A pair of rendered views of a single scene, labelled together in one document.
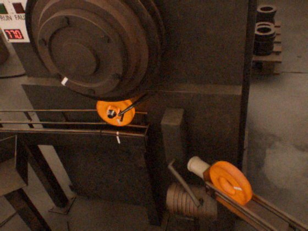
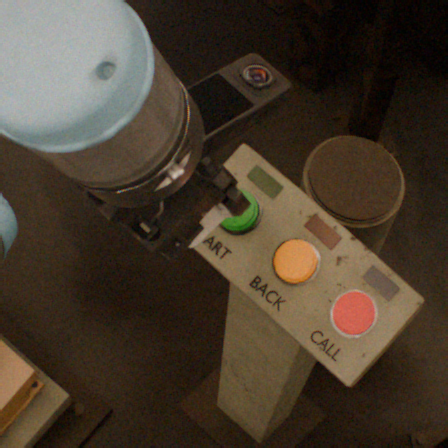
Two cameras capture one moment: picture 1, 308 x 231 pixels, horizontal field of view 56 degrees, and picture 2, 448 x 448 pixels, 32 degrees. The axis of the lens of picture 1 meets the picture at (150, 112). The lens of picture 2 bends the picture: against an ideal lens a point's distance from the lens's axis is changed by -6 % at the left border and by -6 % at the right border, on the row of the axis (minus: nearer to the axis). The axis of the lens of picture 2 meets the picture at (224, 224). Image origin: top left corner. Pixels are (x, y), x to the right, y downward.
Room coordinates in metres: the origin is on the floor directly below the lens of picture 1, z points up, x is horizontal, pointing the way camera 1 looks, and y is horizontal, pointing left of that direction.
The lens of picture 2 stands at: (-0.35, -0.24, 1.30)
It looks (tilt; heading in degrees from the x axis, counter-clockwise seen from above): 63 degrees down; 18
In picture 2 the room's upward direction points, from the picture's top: 4 degrees clockwise
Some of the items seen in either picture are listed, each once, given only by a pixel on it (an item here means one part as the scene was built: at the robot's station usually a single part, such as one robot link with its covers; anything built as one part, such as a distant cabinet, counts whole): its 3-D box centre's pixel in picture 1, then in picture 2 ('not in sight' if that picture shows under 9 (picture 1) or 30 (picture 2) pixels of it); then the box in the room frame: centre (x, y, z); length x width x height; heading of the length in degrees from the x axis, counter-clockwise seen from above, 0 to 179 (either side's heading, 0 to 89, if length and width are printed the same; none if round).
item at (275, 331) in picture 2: not in sight; (269, 356); (-0.02, -0.21, 0.31); 0.24 x 0.16 x 0.62; 67
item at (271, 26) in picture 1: (216, 31); not in sight; (2.66, -0.80, 0.22); 1.20 x 0.81 x 0.44; 65
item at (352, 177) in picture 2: not in sight; (324, 270); (0.15, -0.23, 0.26); 0.12 x 0.12 x 0.52
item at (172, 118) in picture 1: (175, 136); not in sight; (0.84, -0.08, 0.68); 0.11 x 0.08 x 0.24; 157
